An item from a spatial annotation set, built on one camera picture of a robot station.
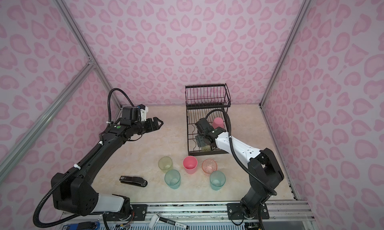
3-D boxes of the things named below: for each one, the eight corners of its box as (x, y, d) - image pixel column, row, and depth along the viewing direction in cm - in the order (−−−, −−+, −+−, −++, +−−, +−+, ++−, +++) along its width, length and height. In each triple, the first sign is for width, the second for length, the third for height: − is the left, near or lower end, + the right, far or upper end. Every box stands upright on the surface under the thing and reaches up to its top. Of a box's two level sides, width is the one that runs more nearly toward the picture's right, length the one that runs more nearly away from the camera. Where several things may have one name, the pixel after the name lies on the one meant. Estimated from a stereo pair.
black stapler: (120, 182, 85) (117, 180, 81) (124, 176, 87) (121, 173, 84) (146, 187, 83) (143, 185, 80) (148, 180, 85) (146, 178, 82)
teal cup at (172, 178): (167, 189, 82) (163, 183, 74) (168, 176, 87) (165, 169, 78) (181, 189, 82) (179, 183, 74) (181, 176, 87) (180, 169, 78)
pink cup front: (184, 175, 87) (182, 168, 78) (184, 163, 91) (183, 155, 83) (197, 175, 87) (197, 168, 78) (197, 163, 91) (197, 155, 83)
